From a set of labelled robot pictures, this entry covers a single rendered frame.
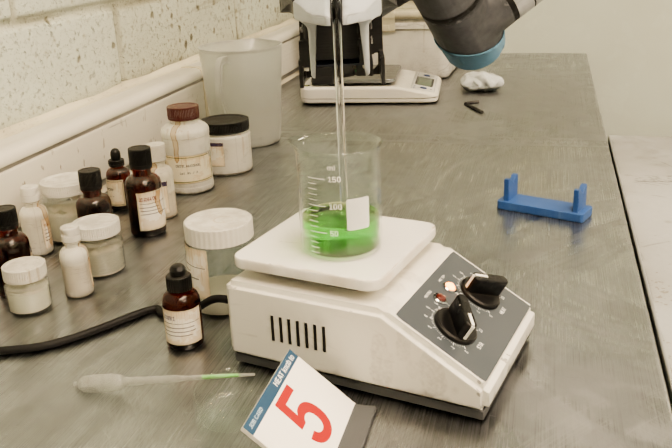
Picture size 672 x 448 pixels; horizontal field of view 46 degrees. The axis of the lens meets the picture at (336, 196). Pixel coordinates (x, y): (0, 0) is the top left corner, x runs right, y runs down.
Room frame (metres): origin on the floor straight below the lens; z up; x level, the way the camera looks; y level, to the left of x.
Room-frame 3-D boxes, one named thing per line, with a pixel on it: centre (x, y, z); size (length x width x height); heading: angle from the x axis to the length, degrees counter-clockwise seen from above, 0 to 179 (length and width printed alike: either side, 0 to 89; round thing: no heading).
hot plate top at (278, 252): (0.56, 0.00, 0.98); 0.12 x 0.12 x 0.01; 62
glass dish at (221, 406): (0.46, 0.07, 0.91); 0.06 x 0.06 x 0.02
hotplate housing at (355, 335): (0.54, -0.02, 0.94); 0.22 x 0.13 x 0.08; 62
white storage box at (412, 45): (1.85, -0.16, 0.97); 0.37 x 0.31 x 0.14; 163
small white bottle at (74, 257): (0.67, 0.24, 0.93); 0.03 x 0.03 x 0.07
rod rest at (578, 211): (0.83, -0.23, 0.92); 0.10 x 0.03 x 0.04; 54
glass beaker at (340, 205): (0.54, 0.00, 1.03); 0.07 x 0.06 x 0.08; 67
